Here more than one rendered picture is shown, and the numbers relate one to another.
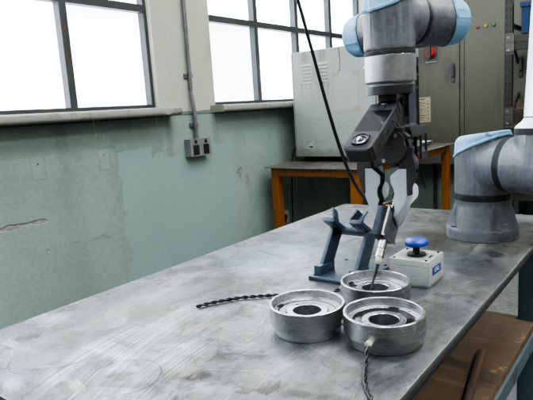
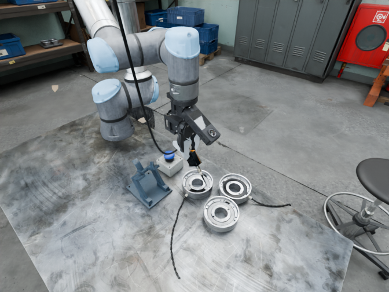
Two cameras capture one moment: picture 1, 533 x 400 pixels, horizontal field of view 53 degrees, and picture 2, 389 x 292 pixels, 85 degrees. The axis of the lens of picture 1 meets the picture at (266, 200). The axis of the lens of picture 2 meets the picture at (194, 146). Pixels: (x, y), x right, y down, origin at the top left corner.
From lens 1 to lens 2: 88 cm
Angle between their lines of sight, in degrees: 82
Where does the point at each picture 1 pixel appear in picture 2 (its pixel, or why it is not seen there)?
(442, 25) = not seen: hidden behind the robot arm
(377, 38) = (195, 73)
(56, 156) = not seen: outside the picture
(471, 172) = (117, 107)
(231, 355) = (247, 254)
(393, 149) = not seen: hidden behind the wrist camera
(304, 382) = (268, 225)
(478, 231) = (129, 131)
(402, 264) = (174, 167)
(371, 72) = (191, 94)
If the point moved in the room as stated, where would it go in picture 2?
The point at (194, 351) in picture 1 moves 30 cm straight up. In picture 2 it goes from (241, 274) to (268, 204)
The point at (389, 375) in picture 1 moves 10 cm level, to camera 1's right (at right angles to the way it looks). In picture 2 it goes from (261, 197) to (256, 175)
